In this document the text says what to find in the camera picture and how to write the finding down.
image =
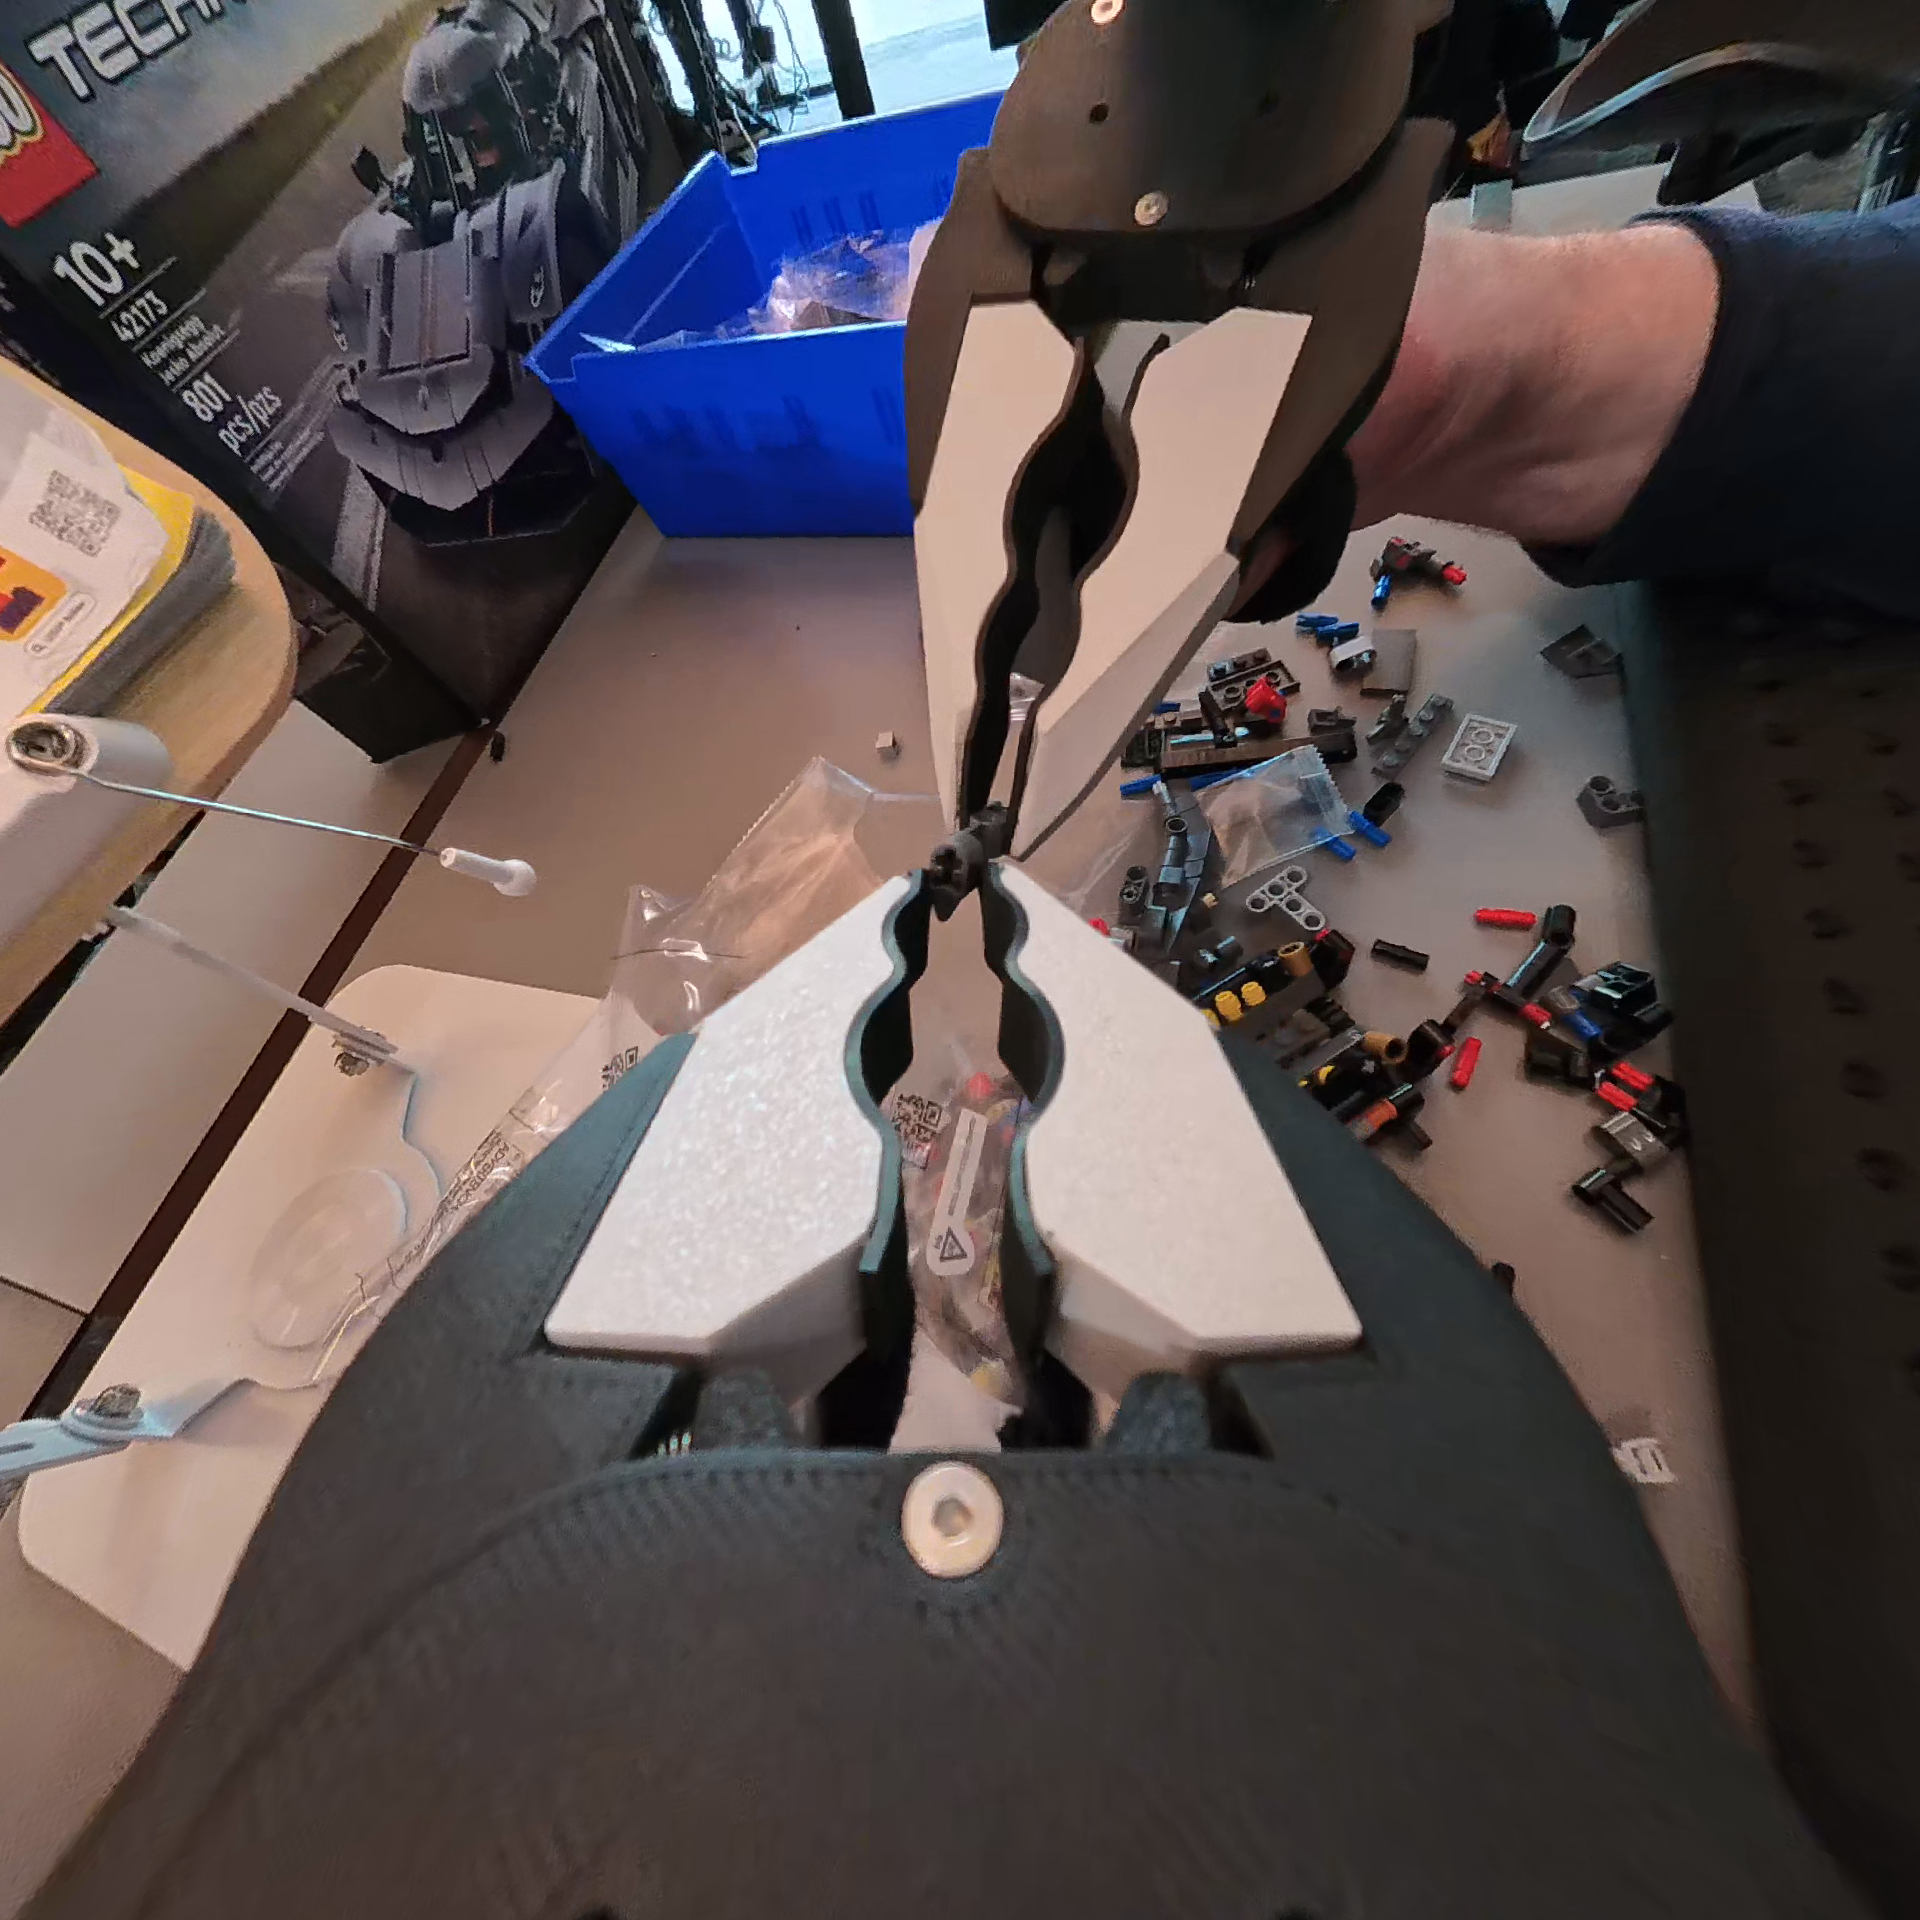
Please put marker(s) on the clear bag with warning print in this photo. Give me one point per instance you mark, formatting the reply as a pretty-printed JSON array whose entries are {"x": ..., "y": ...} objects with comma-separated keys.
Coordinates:
[{"x": 496, "y": 1186}]

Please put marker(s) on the light grey lego cross beam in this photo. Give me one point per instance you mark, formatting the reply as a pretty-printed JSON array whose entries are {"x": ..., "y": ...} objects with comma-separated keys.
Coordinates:
[{"x": 1287, "y": 897}]

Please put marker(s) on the pile of lego pieces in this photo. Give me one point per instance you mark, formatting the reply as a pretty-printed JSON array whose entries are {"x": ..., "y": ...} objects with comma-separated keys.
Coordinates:
[{"x": 1485, "y": 741}]

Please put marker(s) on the person's right forearm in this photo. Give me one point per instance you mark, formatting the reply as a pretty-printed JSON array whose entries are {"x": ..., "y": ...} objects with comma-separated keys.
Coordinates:
[{"x": 1800, "y": 389}]

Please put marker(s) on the clear bag in bin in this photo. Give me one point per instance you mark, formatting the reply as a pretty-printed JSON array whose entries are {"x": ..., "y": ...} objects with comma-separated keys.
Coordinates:
[{"x": 810, "y": 293}]

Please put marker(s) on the light grey lego connector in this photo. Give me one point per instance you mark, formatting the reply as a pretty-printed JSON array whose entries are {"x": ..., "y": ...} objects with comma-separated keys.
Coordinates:
[{"x": 1608, "y": 804}]

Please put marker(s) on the grey office chair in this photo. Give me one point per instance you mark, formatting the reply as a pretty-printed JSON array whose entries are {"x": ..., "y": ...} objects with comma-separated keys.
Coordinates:
[{"x": 1727, "y": 76}]

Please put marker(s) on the black perforated board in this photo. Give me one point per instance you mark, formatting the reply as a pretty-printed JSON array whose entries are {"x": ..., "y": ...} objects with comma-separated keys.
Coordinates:
[{"x": 1800, "y": 1200}]

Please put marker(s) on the person's right hand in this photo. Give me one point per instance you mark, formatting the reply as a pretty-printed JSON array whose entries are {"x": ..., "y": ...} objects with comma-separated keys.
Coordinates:
[{"x": 1528, "y": 375}]

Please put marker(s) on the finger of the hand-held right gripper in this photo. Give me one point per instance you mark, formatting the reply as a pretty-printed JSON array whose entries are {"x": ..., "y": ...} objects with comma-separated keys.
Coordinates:
[
  {"x": 1199, "y": 479},
  {"x": 973, "y": 496}
]

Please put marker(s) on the clear bags of parts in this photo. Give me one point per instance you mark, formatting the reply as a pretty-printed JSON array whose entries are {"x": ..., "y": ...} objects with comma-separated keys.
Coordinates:
[{"x": 778, "y": 884}]

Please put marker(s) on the blue plastic bin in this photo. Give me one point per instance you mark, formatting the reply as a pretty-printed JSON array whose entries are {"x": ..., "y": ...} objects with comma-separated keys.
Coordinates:
[{"x": 751, "y": 435}]

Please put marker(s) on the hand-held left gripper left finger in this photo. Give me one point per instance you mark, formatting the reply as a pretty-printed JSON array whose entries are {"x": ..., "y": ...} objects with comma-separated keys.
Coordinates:
[{"x": 737, "y": 1200}]

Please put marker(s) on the partly built lego engine block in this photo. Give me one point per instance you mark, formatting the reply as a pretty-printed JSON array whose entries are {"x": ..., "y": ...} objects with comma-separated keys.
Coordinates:
[{"x": 1319, "y": 1050}]

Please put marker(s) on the black lego set box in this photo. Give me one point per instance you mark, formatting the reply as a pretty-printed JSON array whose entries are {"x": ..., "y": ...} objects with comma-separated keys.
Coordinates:
[{"x": 375, "y": 300}]

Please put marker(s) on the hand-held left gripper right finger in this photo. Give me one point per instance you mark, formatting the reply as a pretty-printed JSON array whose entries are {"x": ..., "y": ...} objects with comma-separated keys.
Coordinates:
[{"x": 1184, "y": 1200}]

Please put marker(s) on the small clear zip bag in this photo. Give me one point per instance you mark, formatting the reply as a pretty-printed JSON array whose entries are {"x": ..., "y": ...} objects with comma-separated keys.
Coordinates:
[{"x": 1273, "y": 810}]

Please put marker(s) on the black metal pole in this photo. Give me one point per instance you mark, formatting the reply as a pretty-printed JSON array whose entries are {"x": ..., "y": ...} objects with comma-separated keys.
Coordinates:
[{"x": 841, "y": 52}]

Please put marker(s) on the grey red lego axle assembly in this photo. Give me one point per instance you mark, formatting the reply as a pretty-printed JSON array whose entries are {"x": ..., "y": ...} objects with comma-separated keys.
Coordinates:
[{"x": 1645, "y": 1459}]

